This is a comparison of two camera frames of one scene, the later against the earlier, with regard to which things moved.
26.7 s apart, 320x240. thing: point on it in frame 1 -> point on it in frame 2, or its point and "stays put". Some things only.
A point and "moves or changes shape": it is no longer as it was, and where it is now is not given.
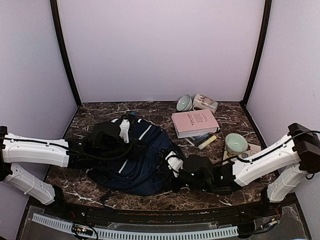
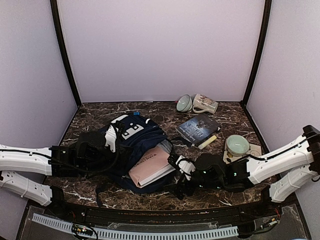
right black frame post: [268, 8] stays put
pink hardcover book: [194, 123] -> [153, 165]
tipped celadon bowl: [184, 103] stays put
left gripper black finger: [126, 116] -> [121, 126]
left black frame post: [57, 24] stays put
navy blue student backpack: [137, 171] moves or changes shape
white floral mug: [200, 101] stays put
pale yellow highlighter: [207, 142] stays put
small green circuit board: [79, 229] stays put
